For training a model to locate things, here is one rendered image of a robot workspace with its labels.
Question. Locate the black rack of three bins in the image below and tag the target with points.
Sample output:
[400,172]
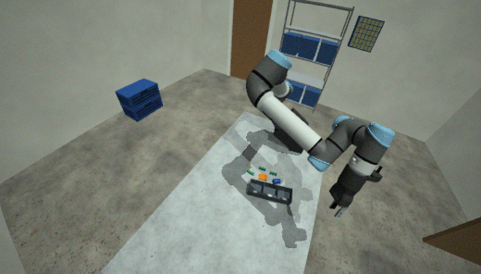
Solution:
[280,193]

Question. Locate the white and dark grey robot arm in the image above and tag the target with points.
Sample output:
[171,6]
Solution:
[372,141]

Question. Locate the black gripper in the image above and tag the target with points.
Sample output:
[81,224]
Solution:
[350,182]

